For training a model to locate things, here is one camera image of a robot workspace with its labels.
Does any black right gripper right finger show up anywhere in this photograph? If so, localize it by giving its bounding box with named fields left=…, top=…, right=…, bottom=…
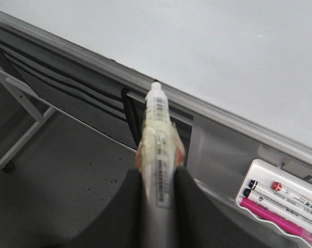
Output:
left=174, top=166, right=264, bottom=247

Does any black caster wheel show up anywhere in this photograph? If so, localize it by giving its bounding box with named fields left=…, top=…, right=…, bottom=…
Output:
left=2, top=162, right=15, bottom=174

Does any grey whiteboard stand frame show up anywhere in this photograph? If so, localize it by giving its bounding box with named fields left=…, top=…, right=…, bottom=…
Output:
left=0, top=7, right=312, bottom=197

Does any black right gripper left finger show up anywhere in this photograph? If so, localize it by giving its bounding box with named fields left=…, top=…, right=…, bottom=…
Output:
left=63, top=169, right=143, bottom=247

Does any red capped white marker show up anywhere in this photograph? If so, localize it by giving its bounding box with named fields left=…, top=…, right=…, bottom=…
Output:
left=271, top=181, right=312, bottom=214

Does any white plastic marker tray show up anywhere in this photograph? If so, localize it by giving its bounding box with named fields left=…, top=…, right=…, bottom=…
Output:
left=235, top=159, right=312, bottom=248

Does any black capped white marker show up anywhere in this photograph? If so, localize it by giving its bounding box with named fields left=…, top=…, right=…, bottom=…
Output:
left=243, top=188, right=312, bottom=233

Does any white taped whiteboard marker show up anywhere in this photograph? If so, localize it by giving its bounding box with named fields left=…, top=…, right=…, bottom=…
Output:
left=139, top=82, right=179, bottom=247

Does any pink marker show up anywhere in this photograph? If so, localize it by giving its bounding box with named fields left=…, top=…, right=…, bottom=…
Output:
left=240, top=197, right=312, bottom=240

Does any white whiteboard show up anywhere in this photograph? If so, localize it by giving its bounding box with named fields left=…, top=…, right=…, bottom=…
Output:
left=0, top=0, right=312, bottom=162

